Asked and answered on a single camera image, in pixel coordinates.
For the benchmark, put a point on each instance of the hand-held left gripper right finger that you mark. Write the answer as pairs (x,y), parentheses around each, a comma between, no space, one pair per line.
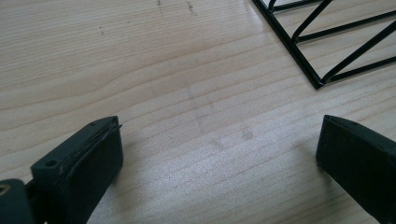
(358,161)

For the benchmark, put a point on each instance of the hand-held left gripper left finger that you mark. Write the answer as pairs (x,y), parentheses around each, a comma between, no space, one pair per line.
(77,168)

